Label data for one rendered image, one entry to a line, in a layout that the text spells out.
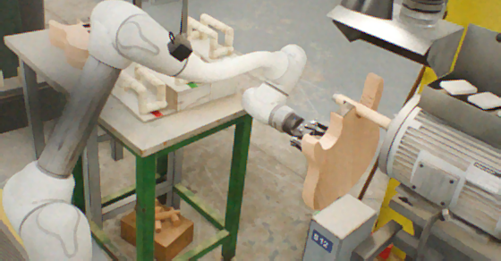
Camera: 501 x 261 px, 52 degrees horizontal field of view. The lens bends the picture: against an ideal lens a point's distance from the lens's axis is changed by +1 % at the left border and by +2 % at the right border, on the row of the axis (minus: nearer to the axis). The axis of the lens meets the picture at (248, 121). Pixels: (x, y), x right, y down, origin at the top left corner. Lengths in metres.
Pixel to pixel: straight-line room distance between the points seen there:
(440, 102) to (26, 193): 1.16
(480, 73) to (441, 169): 0.27
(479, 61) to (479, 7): 0.87
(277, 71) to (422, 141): 0.60
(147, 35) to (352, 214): 0.69
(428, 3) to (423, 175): 0.43
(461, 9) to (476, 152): 1.08
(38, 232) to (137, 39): 0.58
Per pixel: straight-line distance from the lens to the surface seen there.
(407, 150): 1.35
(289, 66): 1.74
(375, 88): 1.57
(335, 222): 1.31
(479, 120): 1.29
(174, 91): 1.98
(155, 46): 1.36
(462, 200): 1.33
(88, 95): 1.53
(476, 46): 1.41
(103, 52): 1.49
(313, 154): 1.42
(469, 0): 2.27
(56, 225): 1.48
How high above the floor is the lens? 1.97
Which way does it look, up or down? 32 degrees down
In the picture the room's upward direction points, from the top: 7 degrees clockwise
